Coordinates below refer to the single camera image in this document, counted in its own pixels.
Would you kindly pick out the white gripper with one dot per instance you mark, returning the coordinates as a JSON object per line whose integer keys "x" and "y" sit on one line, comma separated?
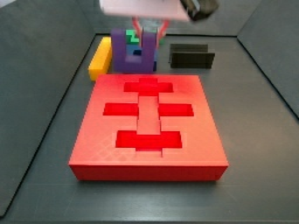
{"x": 164, "y": 9}

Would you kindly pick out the purple U-shaped block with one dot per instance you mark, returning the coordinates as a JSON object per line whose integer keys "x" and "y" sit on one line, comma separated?
{"x": 128, "y": 63}

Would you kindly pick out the red puzzle board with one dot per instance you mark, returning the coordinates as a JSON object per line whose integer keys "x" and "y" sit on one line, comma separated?
{"x": 148, "y": 131}

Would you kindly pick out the green stepped block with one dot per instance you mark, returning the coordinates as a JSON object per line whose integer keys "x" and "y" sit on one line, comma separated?
{"x": 131, "y": 38}

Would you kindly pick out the yellow long block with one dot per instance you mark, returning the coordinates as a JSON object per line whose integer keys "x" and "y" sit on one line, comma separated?
{"x": 102, "y": 58}

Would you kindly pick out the black angled bracket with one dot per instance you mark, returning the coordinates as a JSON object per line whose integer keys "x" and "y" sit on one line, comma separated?
{"x": 190, "y": 56}

